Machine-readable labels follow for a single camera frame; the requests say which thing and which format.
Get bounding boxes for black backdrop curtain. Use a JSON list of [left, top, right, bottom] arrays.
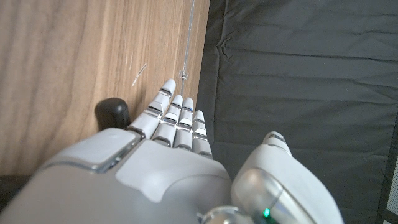
[[195, 0, 398, 224]]

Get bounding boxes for black curved bar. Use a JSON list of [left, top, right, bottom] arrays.
[[0, 97, 132, 214]]

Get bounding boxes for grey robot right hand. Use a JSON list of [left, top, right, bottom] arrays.
[[0, 78, 345, 224]]

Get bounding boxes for grey tape outline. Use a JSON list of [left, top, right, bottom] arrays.
[[178, 0, 196, 96]]

